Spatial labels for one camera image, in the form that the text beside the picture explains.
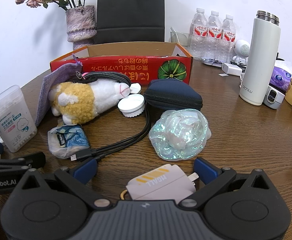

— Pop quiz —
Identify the small purple tray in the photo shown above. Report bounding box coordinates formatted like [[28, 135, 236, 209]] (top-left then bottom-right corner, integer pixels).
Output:
[[201, 57, 224, 67]]

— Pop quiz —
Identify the navy zipper pouch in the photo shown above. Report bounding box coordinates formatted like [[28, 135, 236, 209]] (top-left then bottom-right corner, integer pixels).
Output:
[[144, 79, 203, 111]]

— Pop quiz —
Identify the red cardboard box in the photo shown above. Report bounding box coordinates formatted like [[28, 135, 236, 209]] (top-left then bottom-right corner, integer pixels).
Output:
[[49, 42, 194, 85]]

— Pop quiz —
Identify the black paper bag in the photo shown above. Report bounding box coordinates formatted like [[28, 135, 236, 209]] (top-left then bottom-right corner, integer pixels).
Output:
[[96, 0, 165, 45]]

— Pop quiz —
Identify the purple ceramic vase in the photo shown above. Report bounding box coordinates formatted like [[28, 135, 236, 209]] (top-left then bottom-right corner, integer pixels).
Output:
[[65, 5, 97, 52]]

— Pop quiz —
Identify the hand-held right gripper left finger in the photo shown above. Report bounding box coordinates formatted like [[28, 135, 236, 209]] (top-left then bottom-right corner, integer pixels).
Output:
[[21, 158, 111, 210]]

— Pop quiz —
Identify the iridescent plastic scrunchie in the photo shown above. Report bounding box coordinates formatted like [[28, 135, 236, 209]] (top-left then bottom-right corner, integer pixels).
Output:
[[148, 109, 212, 161]]

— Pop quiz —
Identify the purple tissue pack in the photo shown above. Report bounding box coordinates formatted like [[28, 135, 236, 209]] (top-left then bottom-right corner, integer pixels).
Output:
[[271, 66, 292, 88]]

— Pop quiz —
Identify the clear water bottle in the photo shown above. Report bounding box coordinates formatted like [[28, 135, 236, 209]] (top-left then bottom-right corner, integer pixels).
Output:
[[207, 10, 224, 60], [221, 14, 237, 62], [190, 7, 209, 59]]

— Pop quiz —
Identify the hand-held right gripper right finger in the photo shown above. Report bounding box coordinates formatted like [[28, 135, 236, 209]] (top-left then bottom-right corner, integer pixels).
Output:
[[181, 157, 270, 209]]

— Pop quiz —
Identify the white grey device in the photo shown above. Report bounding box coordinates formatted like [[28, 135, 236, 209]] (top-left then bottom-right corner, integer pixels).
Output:
[[263, 84, 285, 110]]

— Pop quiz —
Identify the clear glass cup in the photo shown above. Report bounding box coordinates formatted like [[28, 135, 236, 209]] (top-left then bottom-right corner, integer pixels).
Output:
[[170, 27, 192, 47]]

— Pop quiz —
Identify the white charger with yellow stripes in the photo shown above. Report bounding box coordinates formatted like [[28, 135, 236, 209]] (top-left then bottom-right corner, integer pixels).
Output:
[[125, 164, 200, 201]]

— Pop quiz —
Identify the small white robot camera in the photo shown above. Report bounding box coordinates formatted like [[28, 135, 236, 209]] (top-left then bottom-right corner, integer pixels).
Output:
[[232, 39, 251, 65]]

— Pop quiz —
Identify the blue tissue pack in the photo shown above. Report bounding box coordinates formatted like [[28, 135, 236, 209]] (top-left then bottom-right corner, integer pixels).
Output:
[[48, 124, 91, 159]]

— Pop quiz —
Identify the white thermos bottle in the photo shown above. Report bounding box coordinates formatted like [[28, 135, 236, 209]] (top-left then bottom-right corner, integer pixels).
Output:
[[239, 10, 281, 106]]

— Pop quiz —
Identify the black multi-head charging cable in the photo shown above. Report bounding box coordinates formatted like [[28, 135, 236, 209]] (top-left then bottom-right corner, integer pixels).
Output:
[[70, 71, 152, 163]]

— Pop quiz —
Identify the purple cloth pouch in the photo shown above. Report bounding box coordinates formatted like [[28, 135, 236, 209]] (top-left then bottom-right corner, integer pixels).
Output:
[[35, 54, 83, 127]]

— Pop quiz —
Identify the brown wooden desktop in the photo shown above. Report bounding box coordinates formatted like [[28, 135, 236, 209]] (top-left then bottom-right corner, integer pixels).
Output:
[[0, 55, 292, 240]]

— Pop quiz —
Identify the white plastic lid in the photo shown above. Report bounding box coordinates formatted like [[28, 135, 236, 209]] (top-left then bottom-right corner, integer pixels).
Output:
[[118, 94, 146, 118]]

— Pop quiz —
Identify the white and yellow plush toy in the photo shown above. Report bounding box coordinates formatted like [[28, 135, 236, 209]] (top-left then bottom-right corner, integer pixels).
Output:
[[47, 79, 142, 125]]

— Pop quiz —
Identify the cotton swab box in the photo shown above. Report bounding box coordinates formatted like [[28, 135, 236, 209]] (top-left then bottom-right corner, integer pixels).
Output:
[[0, 85, 37, 153]]

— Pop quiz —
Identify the white power adapter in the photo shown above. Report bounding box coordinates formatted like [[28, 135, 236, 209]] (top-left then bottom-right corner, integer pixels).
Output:
[[221, 62, 243, 77]]

